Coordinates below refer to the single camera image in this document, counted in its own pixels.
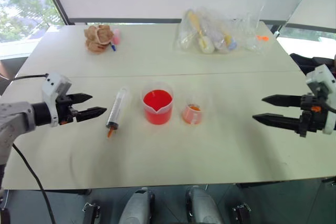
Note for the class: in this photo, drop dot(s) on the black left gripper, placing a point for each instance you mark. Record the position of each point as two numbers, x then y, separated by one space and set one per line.
63 108

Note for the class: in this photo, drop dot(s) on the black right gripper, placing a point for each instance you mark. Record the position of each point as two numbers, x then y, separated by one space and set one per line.
312 119

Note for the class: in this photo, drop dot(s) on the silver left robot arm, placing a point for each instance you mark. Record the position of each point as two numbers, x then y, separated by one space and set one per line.
13 119

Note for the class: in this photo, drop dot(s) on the clear syringe with orange tip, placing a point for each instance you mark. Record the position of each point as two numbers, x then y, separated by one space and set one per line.
118 108

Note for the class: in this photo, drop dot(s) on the beaker with red liquid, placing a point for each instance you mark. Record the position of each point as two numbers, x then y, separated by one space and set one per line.
157 108

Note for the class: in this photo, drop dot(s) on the small clear cup orange liquid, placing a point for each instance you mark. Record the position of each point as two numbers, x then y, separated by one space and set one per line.
193 115

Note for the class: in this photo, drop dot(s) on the black fabric object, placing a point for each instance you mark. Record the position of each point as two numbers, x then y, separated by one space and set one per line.
304 62

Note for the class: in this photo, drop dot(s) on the blue pen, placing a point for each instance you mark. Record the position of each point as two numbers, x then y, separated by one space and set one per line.
113 47

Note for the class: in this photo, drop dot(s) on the tan lumpy model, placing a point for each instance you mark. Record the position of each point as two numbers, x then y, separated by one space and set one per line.
98 37

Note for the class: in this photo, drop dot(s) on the small pink bottle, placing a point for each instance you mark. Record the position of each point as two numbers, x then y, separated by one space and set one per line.
116 37

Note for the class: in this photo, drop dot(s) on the small orange plastic piece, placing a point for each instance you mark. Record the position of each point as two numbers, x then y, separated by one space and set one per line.
262 38

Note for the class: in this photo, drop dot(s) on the clear plastic bag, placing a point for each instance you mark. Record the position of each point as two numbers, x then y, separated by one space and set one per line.
244 30

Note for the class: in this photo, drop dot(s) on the grey rounded robot leg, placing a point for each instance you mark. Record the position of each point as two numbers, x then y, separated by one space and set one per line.
137 208
203 208

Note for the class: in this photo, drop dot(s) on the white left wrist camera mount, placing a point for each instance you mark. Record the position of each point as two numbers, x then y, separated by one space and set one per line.
53 83

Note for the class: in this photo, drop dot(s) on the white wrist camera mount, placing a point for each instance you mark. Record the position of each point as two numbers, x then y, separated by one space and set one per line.
323 77
53 83

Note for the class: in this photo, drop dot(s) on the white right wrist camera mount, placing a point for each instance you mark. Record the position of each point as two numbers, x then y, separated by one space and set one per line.
323 77

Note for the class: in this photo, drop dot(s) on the black metal table bracket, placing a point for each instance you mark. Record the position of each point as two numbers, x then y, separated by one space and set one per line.
242 213
91 212

